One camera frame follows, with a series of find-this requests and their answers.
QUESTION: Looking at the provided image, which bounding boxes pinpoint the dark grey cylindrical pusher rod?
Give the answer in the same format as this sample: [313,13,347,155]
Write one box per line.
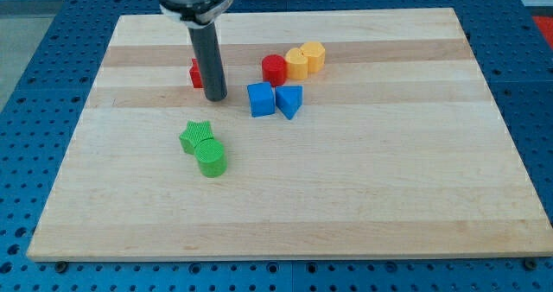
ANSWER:
[188,23,227,102]

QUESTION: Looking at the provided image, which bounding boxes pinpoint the blue cube block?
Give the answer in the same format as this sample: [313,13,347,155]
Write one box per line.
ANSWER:
[247,82,276,117]

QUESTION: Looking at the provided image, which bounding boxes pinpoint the blue triangle block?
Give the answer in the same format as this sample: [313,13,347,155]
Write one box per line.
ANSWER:
[275,86,303,120]

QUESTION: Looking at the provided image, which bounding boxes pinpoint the red cylinder block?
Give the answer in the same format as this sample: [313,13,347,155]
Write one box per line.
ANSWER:
[261,54,287,87]

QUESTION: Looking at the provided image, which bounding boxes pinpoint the green star block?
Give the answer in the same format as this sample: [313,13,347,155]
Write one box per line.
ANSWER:
[179,121,213,155]

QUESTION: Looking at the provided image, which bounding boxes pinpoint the yellow heart block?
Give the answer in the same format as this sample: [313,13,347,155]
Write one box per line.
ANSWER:
[284,48,308,80]

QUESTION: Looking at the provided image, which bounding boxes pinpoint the yellow hexagon block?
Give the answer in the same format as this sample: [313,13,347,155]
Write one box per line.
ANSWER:
[300,41,326,73]

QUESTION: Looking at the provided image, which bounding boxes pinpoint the green cylinder block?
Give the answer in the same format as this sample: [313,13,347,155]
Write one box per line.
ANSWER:
[194,138,227,178]

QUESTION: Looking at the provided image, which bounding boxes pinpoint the wooden board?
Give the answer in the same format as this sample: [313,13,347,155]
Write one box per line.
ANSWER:
[26,7,553,263]

